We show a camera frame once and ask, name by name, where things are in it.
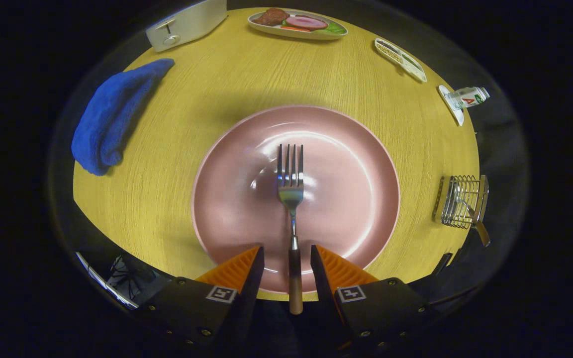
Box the metal spoon wooden handle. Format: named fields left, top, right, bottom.
left=453, top=184, right=491, bottom=247

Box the white divided grain dish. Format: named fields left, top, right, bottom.
left=375, top=38, right=427, bottom=83

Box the metal wire cutlery rack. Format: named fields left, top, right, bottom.
left=433, top=174, right=490, bottom=230

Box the oval plate with toy food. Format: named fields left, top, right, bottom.
left=248, top=7, right=349, bottom=40

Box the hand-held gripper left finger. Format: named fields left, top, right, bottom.
left=135, top=245, right=265, bottom=356

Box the black table clamp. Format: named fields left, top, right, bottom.
left=433, top=253, right=454, bottom=274

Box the metal fork wooden handle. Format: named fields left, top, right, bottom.
left=277, top=144, right=304, bottom=315

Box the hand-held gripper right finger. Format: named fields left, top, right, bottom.
left=310, top=244, right=439, bottom=356

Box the pink toy ham slice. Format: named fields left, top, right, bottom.
left=286, top=15, right=328, bottom=30

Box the white square coaster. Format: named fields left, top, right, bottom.
left=438, top=85, right=465, bottom=126

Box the pink round plate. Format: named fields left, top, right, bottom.
left=191, top=104, right=400, bottom=294

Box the white toaster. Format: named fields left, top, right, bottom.
left=146, top=0, right=228, bottom=53

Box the white drink bottle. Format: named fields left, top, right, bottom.
left=449, top=87, right=490, bottom=110

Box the blue towel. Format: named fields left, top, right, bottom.
left=71, top=58, right=175, bottom=177

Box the patterned dark clothing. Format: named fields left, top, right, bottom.
left=107, top=255, right=173, bottom=304

